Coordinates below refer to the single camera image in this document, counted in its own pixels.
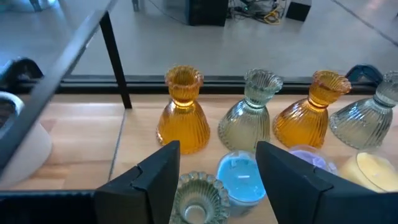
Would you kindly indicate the blue candle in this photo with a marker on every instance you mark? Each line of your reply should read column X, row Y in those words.
column 239, row 177

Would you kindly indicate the large black box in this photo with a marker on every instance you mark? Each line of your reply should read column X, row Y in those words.
column 206, row 12

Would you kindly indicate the purple candle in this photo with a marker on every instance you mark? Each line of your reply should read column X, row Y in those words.
column 311, row 157

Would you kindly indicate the small black box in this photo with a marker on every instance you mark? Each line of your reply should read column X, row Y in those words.
column 298, row 11

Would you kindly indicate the amber glass candlestick holder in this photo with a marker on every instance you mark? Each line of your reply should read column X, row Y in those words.
column 183, row 124
column 301, row 124

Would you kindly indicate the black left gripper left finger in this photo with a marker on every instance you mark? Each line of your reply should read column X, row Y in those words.
column 149, row 193

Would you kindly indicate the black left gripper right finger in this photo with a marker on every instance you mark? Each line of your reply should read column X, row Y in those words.
column 286, row 186

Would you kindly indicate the yellow candle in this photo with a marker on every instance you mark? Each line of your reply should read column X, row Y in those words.
column 373, row 171

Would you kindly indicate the wooden shelf with black frame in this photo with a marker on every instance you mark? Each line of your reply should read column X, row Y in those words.
column 140, row 140

